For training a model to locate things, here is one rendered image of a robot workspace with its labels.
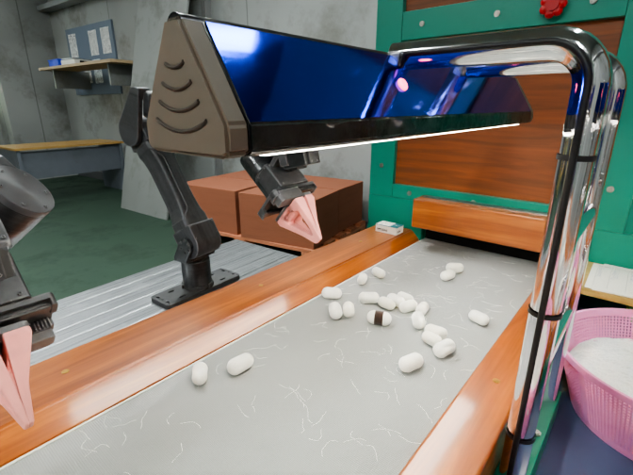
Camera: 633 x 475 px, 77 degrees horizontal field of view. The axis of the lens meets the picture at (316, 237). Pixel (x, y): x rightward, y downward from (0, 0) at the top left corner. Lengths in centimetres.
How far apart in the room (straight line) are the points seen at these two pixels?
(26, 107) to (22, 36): 96
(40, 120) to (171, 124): 717
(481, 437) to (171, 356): 38
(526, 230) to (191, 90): 76
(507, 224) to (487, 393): 47
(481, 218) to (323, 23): 291
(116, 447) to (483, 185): 83
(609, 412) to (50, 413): 62
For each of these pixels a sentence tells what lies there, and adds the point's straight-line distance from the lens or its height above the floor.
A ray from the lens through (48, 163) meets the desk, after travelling 550.
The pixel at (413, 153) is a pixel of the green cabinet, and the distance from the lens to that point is 103.
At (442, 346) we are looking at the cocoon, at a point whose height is 76.
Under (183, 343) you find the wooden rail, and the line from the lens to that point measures 58.
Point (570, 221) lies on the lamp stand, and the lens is 36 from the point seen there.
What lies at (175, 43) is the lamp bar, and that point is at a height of 110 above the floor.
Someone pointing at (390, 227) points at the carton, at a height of 78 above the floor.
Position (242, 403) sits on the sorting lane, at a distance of 50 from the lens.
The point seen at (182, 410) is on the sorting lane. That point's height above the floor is 74.
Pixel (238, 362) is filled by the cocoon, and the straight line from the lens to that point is 53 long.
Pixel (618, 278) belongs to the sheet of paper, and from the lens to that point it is 88.
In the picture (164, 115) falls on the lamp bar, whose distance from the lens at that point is 25.
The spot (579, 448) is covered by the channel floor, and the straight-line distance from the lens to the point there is 63.
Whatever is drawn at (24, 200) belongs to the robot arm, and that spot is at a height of 99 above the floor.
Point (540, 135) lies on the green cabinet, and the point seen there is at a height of 101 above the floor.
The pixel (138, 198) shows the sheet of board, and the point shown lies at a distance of 458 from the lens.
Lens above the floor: 107
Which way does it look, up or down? 18 degrees down
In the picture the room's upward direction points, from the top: straight up
